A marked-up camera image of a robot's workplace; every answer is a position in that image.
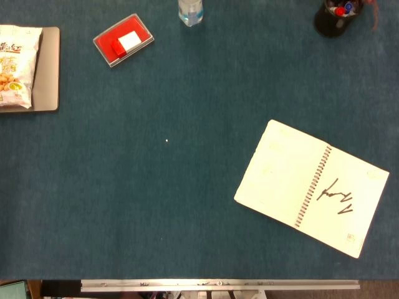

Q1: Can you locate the yellow spiral notebook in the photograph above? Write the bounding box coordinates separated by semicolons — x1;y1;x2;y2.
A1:
233;119;390;259

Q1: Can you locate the blue felt table mat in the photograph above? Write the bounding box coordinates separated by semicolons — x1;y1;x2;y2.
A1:
0;0;399;281

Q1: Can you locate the red white stamp block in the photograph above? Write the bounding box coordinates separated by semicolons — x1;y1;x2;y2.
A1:
111;30;142;59

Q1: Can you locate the clear water bottle blue label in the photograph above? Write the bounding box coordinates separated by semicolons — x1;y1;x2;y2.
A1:
178;0;204;27

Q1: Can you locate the red ink pad tray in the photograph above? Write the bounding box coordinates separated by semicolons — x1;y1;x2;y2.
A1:
92;12;155;69

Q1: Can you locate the dark grey tray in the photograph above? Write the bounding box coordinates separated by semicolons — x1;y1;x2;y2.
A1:
30;26;60;113

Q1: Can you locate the black mesh pen holder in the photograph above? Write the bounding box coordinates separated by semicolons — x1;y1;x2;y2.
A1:
314;0;364;39

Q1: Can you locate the white snack bag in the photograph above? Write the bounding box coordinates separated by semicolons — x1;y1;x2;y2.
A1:
0;24;43;109

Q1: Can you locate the teal object under table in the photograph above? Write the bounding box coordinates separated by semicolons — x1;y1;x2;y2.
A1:
0;280;28;299

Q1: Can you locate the aluminium table edge rail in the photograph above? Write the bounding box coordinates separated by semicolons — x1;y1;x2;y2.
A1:
80;279;360;293

